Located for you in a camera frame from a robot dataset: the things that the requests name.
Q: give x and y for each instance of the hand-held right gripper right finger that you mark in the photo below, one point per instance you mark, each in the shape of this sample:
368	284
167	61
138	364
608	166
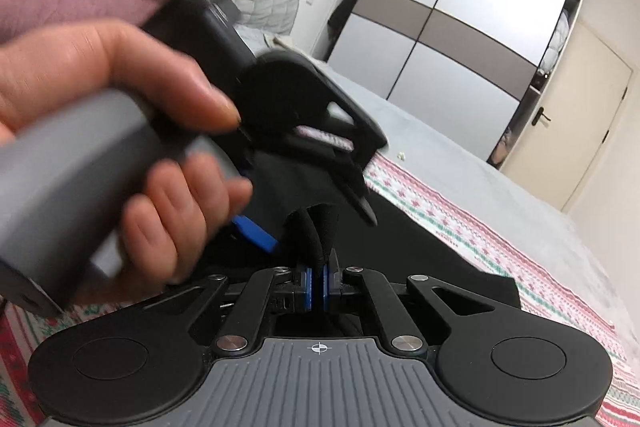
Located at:
327	287

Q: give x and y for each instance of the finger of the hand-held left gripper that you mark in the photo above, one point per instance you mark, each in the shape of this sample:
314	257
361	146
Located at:
257	234
360	127

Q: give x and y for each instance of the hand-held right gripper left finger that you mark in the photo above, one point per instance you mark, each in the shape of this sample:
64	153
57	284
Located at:
310	289

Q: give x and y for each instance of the black pants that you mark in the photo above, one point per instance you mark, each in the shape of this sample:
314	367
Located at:
400	247

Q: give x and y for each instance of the person's left hand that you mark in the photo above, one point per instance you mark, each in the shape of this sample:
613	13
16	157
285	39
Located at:
100	57

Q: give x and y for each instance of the dark hanging clothing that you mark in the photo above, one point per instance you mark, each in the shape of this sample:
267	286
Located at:
345	17

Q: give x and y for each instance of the white and grey wardrobe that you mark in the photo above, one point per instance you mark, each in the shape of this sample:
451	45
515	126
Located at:
460	32

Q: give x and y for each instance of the pinkish item in wardrobe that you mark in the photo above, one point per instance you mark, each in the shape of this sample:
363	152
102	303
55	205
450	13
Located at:
500	149

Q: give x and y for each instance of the patterned striped blanket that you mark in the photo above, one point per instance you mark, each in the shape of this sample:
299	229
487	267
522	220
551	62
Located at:
475	232

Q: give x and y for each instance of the cream door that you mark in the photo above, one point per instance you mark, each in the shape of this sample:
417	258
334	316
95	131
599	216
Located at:
565	122

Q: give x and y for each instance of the white folded bedding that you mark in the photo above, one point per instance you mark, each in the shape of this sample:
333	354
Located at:
555	42

